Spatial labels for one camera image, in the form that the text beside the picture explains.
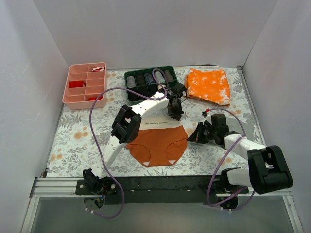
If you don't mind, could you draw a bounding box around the orange and cream underwear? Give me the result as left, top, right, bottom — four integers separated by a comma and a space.
126, 125, 188, 167

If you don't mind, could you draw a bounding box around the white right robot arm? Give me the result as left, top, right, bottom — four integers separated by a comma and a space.
188, 114, 293, 194

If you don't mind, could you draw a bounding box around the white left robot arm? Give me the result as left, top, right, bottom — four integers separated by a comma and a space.
89, 83, 187, 178

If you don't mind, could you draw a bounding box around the red white rolled underwear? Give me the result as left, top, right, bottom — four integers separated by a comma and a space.
91, 67, 105, 72

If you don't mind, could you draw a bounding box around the dark grey rolled sock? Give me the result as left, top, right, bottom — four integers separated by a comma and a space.
164, 70, 174, 82

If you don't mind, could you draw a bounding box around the black rolled sock front right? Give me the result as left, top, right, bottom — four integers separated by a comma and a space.
147, 84, 158, 97

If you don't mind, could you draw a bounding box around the black rolled sock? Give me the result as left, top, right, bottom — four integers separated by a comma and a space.
136, 74, 146, 86
127, 87, 139, 102
147, 84, 158, 97
137, 85, 150, 100

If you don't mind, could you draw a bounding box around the white grey striped sock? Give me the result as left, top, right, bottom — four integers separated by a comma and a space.
155, 71, 166, 83

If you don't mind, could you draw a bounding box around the blue striped rolled sock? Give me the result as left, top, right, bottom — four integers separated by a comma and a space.
144, 73, 156, 85

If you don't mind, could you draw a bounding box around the green divided organiser box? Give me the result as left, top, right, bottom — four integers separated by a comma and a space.
124, 66, 178, 97

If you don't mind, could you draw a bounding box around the black rolled sock front middle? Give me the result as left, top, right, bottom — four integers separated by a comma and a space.
137, 85, 150, 100

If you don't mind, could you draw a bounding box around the orange white patterned cloth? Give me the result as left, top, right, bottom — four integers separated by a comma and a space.
185, 68, 230, 106

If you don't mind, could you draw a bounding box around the black rolled sock front left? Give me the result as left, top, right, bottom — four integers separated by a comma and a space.
127, 87, 139, 102

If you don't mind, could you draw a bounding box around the grey striped rolled sock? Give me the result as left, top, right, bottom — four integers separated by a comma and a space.
126, 76, 136, 88

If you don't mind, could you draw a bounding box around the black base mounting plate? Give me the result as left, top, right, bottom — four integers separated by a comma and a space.
75, 175, 248, 211

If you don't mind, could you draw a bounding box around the pink divided organiser box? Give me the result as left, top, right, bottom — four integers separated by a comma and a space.
62, 62, 107, 110

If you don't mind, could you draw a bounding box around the floral patterned table mat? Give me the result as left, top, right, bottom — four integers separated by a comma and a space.
47, 68, 263, 178

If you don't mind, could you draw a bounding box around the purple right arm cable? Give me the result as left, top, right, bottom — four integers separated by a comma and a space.
202, 108, 256, 207

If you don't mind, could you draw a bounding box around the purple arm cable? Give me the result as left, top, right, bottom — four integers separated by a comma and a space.
83, 68, 168, 219
202, 108, 256, 207

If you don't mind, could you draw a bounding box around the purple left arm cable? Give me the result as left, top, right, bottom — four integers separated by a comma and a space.
83, 68, 168, 219

